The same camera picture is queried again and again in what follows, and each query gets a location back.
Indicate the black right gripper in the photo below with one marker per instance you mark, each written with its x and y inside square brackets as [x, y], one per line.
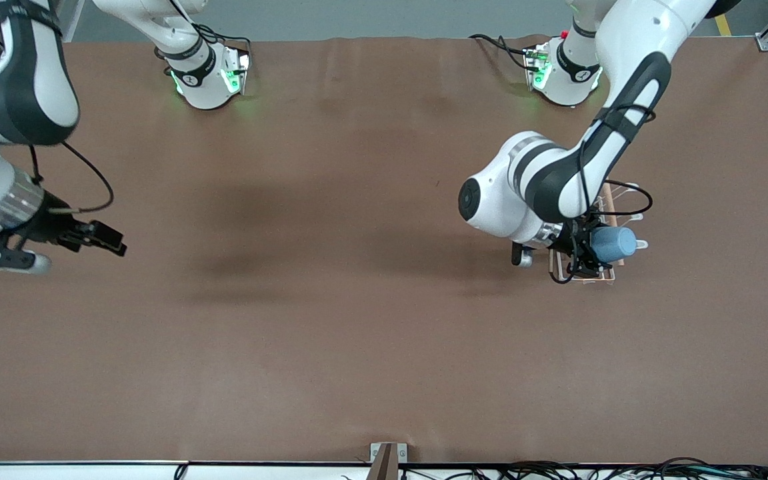
[48, 223]

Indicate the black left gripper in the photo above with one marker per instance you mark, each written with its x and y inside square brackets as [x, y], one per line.
[572, 241]

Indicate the blue plastic cup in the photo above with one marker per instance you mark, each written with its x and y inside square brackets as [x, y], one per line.
[616, 244]

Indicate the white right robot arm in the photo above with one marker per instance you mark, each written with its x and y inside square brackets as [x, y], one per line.
[24, 86]

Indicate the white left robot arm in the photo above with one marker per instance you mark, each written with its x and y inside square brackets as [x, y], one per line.
[557, 173]

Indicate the brown table cover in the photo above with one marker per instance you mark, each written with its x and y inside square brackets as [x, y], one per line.
[330, 333]

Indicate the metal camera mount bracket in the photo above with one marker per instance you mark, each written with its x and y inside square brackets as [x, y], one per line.
[388, 456]

